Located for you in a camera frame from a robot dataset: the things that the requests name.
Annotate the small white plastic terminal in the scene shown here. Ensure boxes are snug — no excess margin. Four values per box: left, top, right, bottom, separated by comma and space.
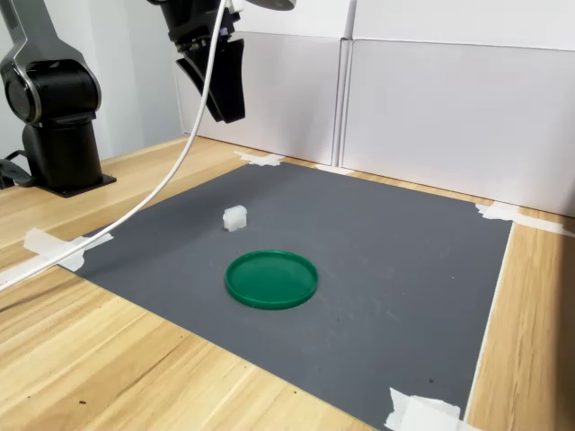
222, 204, 249, 233

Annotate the round green lid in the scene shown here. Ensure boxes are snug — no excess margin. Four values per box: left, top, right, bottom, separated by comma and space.
225, 249, 321, 312

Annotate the white tape cross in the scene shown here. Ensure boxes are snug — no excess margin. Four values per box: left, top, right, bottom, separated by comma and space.
384, 386, 484, 431
474, 200, 575, 240
0, 227, 115, 286
234, 150, 287, 169

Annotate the white tape strip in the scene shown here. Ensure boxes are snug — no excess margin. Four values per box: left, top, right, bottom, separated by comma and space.
314, 163, 357, 177

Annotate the dark grey mat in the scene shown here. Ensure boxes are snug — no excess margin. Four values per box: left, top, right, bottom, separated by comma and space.
57, 160, 515, 431

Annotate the white cable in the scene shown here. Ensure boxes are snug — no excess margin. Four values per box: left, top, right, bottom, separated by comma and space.
0, 0, 228, 292

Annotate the black cable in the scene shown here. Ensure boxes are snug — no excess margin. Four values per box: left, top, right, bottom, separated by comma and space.
0, 149, 36, 190

